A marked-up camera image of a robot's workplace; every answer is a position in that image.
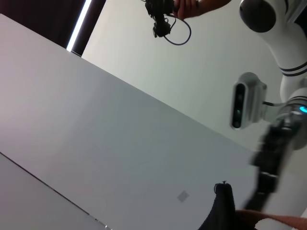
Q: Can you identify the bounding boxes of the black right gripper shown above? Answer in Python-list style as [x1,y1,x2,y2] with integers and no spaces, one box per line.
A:
[241,114,303,212]

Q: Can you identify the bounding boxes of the black food bag orange handles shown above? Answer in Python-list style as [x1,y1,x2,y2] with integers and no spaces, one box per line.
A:
[198,181,307,230]

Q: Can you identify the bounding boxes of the bare person hand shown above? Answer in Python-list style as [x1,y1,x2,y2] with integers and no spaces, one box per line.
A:
[173,0,231,19]

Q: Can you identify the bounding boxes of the white light strip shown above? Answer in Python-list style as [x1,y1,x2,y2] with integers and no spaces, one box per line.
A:
[66,0,93,52]

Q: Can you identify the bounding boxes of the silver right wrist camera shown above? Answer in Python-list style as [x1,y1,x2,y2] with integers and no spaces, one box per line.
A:
[231,71,268,131]

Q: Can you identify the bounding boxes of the blue looped cable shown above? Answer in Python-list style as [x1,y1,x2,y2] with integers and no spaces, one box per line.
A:
[165,18,192,46]

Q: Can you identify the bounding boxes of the black handheld camera rig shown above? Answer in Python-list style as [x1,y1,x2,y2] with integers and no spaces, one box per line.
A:
[143,0,178,38]

